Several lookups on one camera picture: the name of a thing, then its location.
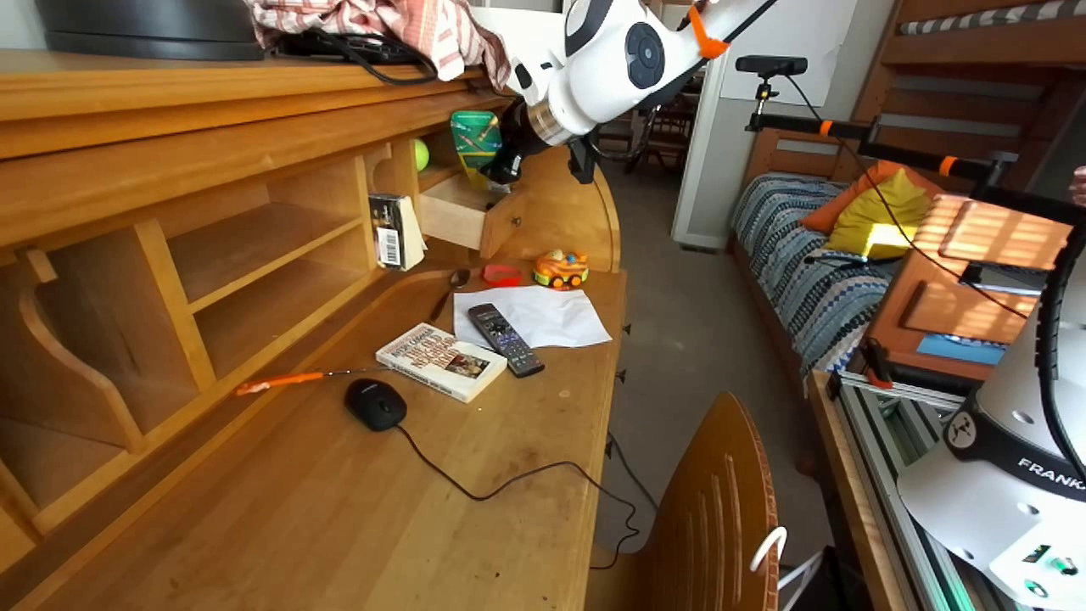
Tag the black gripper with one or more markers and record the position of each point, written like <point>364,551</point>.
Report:
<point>519,144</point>

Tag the green yellow crayon box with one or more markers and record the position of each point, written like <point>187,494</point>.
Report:
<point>478,139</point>

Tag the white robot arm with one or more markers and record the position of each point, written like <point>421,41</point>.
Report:
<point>614,54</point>

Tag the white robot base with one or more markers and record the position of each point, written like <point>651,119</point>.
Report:
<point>1005,483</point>

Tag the open top right drawer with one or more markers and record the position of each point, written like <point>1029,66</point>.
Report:
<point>470,214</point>

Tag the black white card box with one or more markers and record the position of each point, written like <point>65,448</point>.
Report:
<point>396,230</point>

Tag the green tennis ball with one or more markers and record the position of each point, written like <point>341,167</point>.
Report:
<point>418,153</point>

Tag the red white checkered cloth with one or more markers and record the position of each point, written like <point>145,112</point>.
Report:
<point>447,31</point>

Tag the orange toy car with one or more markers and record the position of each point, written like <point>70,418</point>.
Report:
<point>562,270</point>

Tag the white paper sheet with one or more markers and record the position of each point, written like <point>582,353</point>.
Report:
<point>541,316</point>

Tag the black remote control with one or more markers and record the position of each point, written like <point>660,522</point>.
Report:
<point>497,329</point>

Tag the small paperback book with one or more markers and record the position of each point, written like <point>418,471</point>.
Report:
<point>442,359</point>

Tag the black computer mouse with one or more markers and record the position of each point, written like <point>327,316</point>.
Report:
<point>375,402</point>

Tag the orange pen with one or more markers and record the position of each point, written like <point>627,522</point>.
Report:
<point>254,388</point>

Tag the wooden roll-top desk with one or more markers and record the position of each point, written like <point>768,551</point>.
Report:
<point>176,230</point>

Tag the striped bed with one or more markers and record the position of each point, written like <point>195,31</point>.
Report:
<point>824,299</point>

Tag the yellow pillow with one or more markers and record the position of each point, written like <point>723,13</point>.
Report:
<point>884,219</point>

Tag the grey round device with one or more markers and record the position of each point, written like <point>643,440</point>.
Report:
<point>152,29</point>

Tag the wooden board on bed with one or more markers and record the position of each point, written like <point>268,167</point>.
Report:
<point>950,282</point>

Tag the camera on tripod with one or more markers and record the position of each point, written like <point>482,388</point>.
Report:
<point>768,70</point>

